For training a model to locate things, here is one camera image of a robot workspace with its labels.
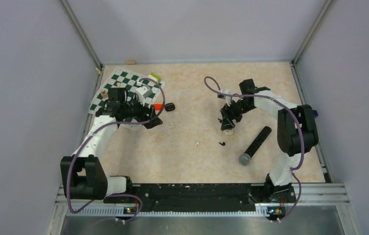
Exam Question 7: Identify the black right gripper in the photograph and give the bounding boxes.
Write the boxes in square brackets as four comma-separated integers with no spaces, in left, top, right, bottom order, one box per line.
[220,98,254,131]

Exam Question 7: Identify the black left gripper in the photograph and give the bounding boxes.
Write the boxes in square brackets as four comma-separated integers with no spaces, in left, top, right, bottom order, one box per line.
[121,94,162,128]

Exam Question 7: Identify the white earbud charging case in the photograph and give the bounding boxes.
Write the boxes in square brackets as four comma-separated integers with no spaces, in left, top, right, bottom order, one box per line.
[223,129,234,136]

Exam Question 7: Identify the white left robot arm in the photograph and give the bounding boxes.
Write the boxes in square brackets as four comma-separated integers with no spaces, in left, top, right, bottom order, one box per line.
[60,85,162,202]

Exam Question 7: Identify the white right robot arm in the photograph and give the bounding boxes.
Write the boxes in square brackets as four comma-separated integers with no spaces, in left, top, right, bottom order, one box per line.
[217,79,319,202]

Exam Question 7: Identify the black charging case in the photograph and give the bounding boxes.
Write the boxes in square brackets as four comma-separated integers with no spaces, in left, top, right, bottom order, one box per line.
[164,103,176,112]

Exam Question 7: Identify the orange red block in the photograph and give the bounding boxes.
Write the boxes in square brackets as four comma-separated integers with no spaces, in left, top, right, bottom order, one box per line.
[153,103,163,111]

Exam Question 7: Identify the black microphone grey head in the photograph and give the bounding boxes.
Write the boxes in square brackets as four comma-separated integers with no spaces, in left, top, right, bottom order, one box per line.
[238,126,272,165]

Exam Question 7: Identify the green white chessboard mat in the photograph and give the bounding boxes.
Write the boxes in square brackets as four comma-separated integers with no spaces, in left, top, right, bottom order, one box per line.
[89,68,165,115]

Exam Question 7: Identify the green white toy block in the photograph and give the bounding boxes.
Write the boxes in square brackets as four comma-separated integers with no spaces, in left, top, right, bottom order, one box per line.
[148,72,161,83]

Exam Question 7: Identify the small wooden cube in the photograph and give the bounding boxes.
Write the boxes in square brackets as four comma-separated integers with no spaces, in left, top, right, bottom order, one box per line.
[100,90,108,99]

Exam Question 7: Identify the wooden cork piece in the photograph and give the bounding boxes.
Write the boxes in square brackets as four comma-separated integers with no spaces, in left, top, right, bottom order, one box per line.
[126,60,137,65]

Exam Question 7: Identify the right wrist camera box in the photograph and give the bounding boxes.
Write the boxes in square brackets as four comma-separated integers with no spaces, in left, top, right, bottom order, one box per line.
[217,89,232,102]

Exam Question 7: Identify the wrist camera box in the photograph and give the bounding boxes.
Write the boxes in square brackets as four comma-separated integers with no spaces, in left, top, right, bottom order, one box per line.
[217,89,232,102]
[135,85,152,106]

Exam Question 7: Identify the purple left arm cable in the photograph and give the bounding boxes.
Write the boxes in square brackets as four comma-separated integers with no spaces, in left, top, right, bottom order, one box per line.
[65,77,166,224]

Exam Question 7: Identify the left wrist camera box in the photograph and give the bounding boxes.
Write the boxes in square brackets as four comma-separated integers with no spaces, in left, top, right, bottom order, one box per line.
[135,85,152,106]

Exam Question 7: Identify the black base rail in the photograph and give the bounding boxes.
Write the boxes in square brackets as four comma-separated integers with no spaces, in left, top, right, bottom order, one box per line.
[103,183,297,213]

